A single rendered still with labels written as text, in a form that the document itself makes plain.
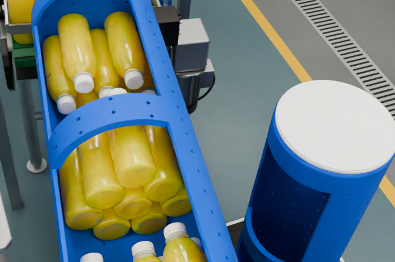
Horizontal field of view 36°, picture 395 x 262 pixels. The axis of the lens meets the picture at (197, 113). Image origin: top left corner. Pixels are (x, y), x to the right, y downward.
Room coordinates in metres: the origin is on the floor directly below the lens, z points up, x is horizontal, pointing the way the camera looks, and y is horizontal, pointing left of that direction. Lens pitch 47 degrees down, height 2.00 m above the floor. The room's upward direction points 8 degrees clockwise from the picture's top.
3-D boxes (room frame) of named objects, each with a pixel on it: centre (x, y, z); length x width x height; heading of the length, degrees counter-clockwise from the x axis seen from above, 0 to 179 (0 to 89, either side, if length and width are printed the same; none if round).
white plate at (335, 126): (0.94, -0.31, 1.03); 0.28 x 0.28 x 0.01
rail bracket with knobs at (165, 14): (1.29, 0.13, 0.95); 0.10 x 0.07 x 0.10; 111
